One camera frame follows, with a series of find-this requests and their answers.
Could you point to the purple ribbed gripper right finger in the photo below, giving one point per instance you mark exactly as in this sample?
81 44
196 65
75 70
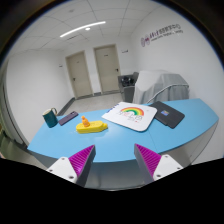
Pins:
154 166

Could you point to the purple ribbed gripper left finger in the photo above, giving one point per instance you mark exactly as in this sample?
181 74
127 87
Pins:
76 168

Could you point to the white rainbow board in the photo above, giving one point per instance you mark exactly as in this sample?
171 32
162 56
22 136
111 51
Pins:
133 116

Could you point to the black laptop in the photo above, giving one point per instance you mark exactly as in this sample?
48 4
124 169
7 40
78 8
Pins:
167 115

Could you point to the purple smartphone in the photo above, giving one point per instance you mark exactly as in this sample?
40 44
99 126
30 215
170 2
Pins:
67 118

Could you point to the teal mug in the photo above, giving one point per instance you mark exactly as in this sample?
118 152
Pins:
50 117

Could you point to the grey cabinet with items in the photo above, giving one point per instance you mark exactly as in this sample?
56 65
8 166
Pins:
126 84

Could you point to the left beige door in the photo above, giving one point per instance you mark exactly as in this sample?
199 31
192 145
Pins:
79 75

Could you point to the beige door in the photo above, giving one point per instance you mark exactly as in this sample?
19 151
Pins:
79 75
108 67

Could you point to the right beige door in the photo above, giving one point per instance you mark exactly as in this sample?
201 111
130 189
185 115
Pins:
108 67

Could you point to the ceiling strip light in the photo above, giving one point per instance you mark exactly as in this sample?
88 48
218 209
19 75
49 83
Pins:
82 27

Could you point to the wall logo sign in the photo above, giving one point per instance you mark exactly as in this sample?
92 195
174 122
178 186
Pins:
166 31

